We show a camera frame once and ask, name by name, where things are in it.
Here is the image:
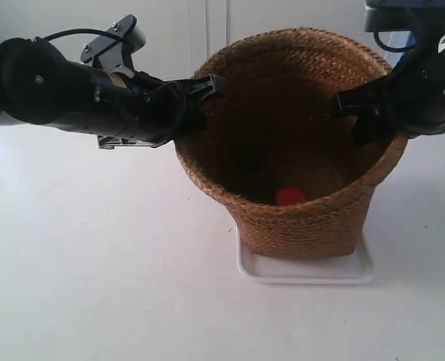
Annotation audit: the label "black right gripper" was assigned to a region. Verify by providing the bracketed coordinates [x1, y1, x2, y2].
[331, 49, 445, 147]

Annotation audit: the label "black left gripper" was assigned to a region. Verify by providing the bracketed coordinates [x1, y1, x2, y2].
[62, 62, 225, 147]

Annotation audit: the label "brown woven wicker basket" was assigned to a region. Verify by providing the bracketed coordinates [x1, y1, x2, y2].
[175, 27, 407, 259]

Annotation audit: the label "red cylindrical blocks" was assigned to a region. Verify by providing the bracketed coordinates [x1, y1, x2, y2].
[275, 187, 307, 206]

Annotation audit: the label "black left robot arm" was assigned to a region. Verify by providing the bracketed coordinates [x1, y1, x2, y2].
[0, 38, 225, 148]

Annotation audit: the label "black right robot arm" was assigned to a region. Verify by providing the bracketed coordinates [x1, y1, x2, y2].
[331, 1, 445, 145]

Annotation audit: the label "white rectangular plastic tray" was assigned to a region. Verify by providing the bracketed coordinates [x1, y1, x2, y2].
[236, 235, 374, 286]

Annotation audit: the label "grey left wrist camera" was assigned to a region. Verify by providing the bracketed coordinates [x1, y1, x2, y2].
[80, 14, 146, 71]

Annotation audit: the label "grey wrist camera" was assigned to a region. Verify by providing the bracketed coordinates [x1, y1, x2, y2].
[80, 14, 146, 71]
[365, 0, 445, 33]

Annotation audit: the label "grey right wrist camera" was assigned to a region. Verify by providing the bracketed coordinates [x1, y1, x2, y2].
[365, 0, 445, 33]

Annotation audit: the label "black camera cable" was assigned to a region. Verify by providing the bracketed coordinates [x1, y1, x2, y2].
[41, 29, 114, 42]

